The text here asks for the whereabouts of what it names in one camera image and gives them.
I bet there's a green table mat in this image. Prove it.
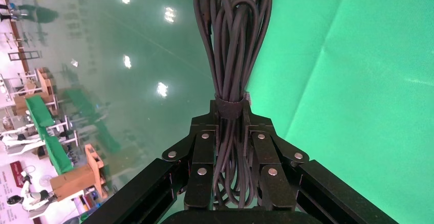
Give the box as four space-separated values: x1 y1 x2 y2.
247 0 434 224

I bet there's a green covered table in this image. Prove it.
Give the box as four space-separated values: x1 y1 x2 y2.
25 95 74 176

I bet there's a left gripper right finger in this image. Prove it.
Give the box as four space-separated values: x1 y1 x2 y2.
244 105 310 210

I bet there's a brown cardboard stand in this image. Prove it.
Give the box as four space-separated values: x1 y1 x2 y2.
50 144 109 203

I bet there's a brown wooden shelf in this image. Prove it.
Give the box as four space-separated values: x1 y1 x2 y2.
35 66 57 97

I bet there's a black data cable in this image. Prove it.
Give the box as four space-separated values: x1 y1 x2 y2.
192 0 273 210

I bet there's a white robot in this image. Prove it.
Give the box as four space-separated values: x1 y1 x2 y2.
6 171 57 214

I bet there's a red sign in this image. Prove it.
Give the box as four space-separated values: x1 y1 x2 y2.
9 161 26 188

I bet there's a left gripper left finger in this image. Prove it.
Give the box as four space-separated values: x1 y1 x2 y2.
161 100 219 210

